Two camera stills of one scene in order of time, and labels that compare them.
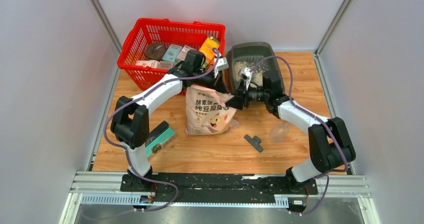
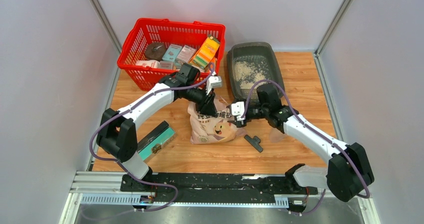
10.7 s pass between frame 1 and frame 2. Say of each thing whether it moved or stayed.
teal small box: stayed
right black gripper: moved
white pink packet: stayed
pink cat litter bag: moved
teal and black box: stayed
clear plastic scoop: stayed
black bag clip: stayed
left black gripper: moved
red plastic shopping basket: stayed
